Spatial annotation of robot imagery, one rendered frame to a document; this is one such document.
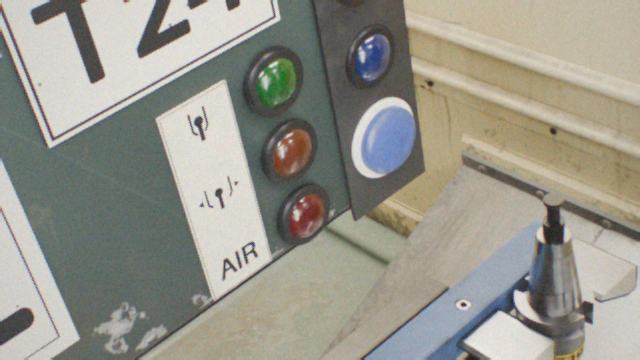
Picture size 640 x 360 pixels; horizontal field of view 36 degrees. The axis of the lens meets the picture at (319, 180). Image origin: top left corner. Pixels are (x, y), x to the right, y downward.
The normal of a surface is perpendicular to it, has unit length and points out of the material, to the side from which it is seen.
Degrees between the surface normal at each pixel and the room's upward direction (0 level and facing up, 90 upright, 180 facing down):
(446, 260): 24
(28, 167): 90
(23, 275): 90
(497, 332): 0
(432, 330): 0
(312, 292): 0
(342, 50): 90
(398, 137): 88
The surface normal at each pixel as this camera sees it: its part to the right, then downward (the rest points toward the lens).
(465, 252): -0.45, -0.52
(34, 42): 0.66, 0.35
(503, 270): -0.17, -0.79
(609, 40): -0.73, 0.50
